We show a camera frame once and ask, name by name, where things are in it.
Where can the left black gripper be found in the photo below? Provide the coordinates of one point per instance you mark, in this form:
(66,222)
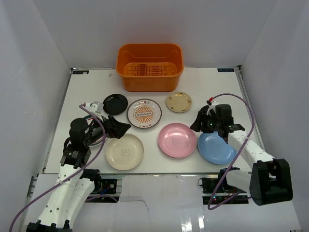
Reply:
(109,127)

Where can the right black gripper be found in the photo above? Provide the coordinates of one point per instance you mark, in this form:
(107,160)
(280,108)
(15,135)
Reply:
(202,117)

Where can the cream plate with bear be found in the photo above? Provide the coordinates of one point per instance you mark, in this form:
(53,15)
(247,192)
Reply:
(125,153)

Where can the pink plate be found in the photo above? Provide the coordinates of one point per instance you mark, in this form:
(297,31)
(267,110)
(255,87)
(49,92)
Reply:
(177,140)

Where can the blue plate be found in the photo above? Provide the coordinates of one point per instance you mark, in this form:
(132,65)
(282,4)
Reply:
(214,149)

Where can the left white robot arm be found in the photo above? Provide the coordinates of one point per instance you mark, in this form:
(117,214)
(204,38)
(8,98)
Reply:
(75,182)

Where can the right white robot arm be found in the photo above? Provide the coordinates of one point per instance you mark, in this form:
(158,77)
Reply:
(269,180)

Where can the orange plastic bin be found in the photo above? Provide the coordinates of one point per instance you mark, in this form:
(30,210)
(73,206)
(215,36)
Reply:
(150,67)

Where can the black plate left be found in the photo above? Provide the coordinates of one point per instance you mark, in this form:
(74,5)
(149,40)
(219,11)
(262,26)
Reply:
(115,104)

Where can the beige small plate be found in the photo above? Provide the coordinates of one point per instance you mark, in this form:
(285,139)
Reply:
(178,102)

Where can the green rimmed white plate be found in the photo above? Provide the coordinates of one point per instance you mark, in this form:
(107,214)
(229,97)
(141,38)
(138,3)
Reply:
(96,142)

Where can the sunburst pattern plate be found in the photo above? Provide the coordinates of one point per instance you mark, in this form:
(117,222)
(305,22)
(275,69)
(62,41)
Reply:
(144,113)

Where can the right blue table label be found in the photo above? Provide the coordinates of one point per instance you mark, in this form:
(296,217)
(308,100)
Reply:
(227,70)

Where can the blue table label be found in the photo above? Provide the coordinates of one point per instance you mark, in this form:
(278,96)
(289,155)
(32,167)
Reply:
(80,72)
(227,70)

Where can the left blue table label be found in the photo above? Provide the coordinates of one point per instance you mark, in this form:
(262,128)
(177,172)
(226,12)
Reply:
(80,72)

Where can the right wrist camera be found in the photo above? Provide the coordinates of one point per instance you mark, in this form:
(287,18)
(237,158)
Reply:
(212,103)

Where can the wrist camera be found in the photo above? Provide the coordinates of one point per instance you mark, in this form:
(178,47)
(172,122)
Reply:
(95,107)
(212,103)

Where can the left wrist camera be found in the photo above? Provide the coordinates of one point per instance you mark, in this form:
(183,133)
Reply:
(95,107)

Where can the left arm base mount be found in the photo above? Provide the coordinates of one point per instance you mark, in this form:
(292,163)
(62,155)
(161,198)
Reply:
(105,186)

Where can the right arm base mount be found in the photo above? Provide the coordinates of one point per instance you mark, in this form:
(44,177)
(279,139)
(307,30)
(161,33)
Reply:
(208,185)

